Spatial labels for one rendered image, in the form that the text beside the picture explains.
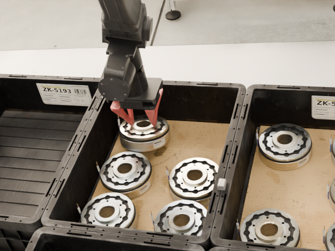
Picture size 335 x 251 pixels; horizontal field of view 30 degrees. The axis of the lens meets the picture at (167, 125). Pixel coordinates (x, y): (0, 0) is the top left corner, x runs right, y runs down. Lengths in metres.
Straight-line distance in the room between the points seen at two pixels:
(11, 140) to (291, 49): 0.78
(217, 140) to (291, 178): 0.18
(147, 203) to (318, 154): 0.35
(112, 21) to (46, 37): 2.28
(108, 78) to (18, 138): 0.41
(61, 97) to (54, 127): 0.07
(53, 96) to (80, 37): 1.83
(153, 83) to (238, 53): 0.56
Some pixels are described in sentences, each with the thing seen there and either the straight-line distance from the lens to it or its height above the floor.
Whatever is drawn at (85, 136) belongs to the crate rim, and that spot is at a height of 0.93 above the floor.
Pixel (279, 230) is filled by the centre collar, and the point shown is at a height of 0.87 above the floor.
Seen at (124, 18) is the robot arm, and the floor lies 1.20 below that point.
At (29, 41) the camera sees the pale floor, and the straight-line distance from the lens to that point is 3.33.
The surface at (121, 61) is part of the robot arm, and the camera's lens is 1.10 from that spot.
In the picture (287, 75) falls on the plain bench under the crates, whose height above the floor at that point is 0.70.
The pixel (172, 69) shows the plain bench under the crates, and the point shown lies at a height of 0.70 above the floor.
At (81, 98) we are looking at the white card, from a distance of 1.40.
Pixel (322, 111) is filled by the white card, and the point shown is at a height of 0.88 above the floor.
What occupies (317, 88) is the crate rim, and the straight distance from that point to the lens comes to 1.25.
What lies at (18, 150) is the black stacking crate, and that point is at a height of 0.83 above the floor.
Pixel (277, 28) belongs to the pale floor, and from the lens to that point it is 3.06.
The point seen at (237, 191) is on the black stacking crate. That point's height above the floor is 0.87.
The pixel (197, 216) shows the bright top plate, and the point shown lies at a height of 0.86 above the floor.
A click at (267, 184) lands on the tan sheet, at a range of 1.21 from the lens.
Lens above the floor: 1.74
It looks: 42 degrees down
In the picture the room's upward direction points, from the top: 12 degrees counter-clockwise
